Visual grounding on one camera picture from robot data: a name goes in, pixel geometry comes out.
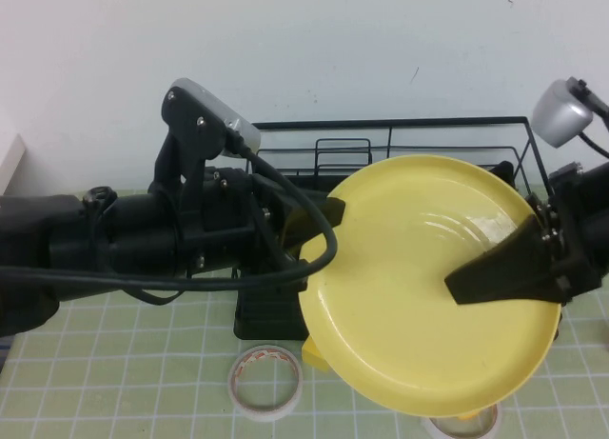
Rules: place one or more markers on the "yellow cube block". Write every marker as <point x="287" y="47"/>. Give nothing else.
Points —
<point x="311" y="355"/>

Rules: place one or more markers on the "white tape roll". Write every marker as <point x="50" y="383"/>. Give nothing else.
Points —
<point x="495" y="417"/>
<point x="266" y="414"/>

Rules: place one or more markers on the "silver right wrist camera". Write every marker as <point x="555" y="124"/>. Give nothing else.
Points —
<point x="559" y="115"/>

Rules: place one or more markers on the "yellow rubber duck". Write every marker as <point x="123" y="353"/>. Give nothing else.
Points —
<point x="468" y="415"/>

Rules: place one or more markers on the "green checked tablecloth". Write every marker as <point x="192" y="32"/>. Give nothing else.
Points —
<point x="119" y="363"/>

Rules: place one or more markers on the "yellow round plate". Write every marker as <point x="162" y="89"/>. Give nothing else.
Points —
<point x="404" y="325"/>

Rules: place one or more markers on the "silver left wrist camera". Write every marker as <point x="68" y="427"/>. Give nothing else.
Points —
<point x="200" y="125"/>

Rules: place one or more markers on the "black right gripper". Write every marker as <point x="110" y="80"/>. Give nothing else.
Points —
<point x="571" y="229"/>

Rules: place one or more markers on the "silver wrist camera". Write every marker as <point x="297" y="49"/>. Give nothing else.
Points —
<point x="559" y="115"/>
<point x="200" y="125"/>

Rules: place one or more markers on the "white cabinet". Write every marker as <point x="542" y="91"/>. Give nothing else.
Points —
<point x="9" y="163"/>

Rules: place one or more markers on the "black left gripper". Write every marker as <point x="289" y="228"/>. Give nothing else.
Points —
<point x="228" y="229"/>

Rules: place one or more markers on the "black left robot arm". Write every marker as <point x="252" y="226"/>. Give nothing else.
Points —
<point x="47" y="248"/>

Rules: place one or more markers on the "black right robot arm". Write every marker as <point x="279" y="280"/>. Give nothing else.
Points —
<point x="599" y="210"/>

